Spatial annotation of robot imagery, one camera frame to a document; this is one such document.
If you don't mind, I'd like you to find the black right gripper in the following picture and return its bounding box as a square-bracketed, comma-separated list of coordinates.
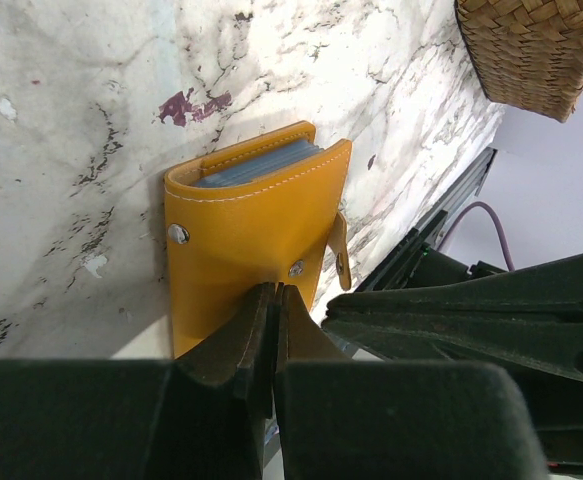
[322, 246, 583, 475]

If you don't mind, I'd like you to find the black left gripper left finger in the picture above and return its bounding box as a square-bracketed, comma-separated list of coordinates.
[0, 283, 276, 479]

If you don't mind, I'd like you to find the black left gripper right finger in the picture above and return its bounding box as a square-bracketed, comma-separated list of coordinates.
[274, 286, 549, 479]

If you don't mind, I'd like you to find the tan card holder wallet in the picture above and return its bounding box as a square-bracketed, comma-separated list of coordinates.
[164, 121, 352, 357]

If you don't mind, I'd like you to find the brown woven divided basket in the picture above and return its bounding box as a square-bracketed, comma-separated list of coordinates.
[455, 0, 583, 123]

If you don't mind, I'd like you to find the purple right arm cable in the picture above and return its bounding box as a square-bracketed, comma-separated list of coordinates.
[443, 200, 520, 274]

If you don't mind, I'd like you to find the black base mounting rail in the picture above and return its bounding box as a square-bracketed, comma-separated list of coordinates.
[355, 147, 497, 293]

